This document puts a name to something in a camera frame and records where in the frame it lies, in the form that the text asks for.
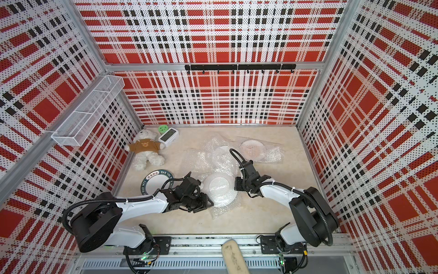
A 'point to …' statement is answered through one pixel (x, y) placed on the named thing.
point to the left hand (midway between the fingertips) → (213, 205)
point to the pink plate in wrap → (252, 149)
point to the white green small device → (170, 135)
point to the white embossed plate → (222, 160)
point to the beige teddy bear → (146, 149)
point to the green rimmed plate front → (155, 180)
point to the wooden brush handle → (234, 260)
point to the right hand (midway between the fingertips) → (238, 184)
